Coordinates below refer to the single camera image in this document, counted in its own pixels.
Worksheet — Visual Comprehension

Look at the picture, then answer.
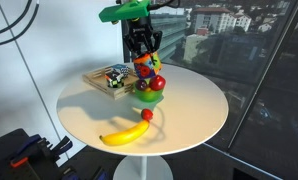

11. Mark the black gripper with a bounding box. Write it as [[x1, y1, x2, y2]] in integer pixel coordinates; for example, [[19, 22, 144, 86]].
[[123, 17, 164, 60]]

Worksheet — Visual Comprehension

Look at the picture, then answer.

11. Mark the orange plushy cube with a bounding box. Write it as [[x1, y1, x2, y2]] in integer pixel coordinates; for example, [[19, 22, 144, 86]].
[[132, 51, 163, 81]]

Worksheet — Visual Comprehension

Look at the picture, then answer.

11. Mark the blue plush cube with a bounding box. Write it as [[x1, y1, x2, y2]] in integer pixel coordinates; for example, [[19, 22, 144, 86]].
[[111, 63, 131, 80]]

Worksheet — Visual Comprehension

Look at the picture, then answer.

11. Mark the wooden slatted crate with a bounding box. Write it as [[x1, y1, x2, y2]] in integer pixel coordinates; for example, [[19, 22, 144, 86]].
[[82, 64, 140, 101]]

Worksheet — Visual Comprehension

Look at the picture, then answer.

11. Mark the red toy apple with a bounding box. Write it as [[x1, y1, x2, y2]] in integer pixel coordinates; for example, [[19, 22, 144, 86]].
[[148, 75, 167, 92]]

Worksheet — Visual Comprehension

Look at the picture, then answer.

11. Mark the dark purple toy plum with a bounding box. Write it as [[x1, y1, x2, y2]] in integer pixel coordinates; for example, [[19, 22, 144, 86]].
[[135, 79, 149, 92]]

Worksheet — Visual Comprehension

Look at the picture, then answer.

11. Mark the green plastic bowl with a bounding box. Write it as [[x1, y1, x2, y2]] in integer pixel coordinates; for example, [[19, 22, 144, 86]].
[[133, 84, 165, 103]]

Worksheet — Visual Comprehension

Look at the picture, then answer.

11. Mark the red toy strawberry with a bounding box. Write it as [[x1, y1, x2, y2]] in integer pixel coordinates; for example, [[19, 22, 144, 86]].
[[140, 108, 154, 122]]

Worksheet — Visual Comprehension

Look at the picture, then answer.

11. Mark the yellow toy banana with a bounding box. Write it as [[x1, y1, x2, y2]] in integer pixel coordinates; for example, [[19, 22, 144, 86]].
[[99, 119, 151, 147]]

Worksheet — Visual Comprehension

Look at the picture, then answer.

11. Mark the dark perforated mounting board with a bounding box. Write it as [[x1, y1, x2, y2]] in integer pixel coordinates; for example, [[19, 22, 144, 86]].
[[0, 128, 62, 180]]

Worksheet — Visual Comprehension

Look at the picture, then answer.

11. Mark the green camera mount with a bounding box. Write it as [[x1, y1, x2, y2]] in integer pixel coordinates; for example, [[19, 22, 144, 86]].
[[98, 0, 152, 24]]

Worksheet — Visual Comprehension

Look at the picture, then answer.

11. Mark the white table pedestal base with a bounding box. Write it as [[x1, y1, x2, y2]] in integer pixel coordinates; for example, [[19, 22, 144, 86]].
[[112, 155, 174, 180]]

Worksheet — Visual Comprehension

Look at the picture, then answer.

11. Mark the black cable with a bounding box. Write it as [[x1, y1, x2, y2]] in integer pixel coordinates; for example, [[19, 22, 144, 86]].
[[0, 0, 41, 48], [0, 0, 33, 39]]

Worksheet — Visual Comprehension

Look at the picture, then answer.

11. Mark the blue handled clamp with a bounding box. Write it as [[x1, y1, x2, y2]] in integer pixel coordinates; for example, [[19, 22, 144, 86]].
[[60, 165, 111, 180], [9, 133, 45, 168], [48, 135, 74, 158]]

